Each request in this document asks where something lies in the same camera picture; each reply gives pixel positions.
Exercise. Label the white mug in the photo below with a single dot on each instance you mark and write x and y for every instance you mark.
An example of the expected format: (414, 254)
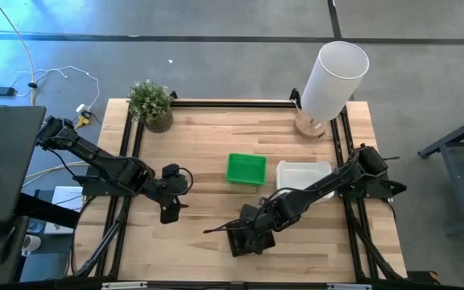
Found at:
(32, 243)

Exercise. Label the black aluminium table frame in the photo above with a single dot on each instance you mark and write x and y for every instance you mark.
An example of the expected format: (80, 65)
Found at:
(236, 104)

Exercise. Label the black desk support bar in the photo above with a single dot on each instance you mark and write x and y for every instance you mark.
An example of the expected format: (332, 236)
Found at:
(46, 209)

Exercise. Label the black desk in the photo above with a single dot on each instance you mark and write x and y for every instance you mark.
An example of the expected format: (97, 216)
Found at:
(6, 141)

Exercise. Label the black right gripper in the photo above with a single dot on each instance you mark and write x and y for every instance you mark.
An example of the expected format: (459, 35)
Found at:
(256, 223)

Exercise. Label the white power adapter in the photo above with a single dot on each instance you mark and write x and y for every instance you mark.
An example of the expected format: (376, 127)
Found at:
(80, 108)

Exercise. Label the yellow plug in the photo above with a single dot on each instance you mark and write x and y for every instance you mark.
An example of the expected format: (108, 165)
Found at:
(83, 121)

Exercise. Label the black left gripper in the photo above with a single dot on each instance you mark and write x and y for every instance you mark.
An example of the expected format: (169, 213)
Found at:
(171, 185)

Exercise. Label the potted plant in ribbed pot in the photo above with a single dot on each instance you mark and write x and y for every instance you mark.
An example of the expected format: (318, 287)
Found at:
(149, 100)

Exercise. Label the white paper booklet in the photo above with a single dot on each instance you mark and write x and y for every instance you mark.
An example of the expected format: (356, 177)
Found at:
(65, 199)

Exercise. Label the white lamp with wooden base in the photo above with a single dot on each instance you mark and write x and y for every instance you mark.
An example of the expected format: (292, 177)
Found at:
(332, 80)

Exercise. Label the dark metal side table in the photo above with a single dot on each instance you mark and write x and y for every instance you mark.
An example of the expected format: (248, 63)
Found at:
(457, 133)

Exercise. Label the black computer mouse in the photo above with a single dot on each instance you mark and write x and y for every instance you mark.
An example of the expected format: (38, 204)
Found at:
(0, 245)

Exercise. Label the silver mounting bracket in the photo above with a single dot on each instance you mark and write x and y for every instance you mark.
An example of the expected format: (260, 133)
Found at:
(349, 287)
(125, 285)

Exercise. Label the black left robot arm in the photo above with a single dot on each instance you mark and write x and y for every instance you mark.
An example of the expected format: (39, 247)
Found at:
(103, 165)

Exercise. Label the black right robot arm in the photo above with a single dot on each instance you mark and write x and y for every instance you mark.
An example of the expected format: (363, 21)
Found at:
(324, 183)

